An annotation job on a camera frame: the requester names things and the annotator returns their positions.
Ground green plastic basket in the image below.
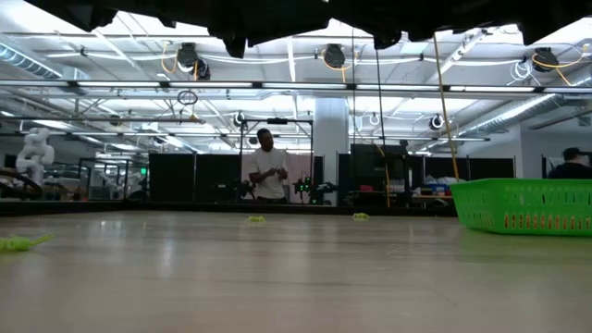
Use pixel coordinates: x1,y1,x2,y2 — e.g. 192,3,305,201
449,178,592,238

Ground black equipment rack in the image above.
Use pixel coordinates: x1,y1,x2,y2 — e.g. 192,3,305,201
349,142,412,208

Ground black camera gantry frame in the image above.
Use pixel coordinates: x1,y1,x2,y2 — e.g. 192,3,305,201
238,117,315,204

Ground pink backdrop curtain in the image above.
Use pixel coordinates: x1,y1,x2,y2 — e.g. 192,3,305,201
240,152,314,204

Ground person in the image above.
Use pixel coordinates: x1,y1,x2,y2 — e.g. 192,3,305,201
248,128,290,205
548,146,592,180

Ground black ceiling cable reel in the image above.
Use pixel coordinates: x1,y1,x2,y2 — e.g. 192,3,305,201
322,43,347,70
175,42,212,82
531,46,561,74

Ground silver ventilation duct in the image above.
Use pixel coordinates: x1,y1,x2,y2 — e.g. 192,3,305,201
455,90,592,138

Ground black partition panel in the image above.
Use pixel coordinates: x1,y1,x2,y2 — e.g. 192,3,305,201
147,153,196,204
195,153,242,204
424,155,517,180

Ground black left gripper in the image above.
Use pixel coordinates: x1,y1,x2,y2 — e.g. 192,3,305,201
207,0,332,59

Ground long ceiling light strip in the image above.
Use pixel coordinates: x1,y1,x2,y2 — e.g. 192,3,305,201
68,80,592,94

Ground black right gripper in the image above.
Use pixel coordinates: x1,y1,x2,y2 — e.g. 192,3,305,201
330,0,463,50

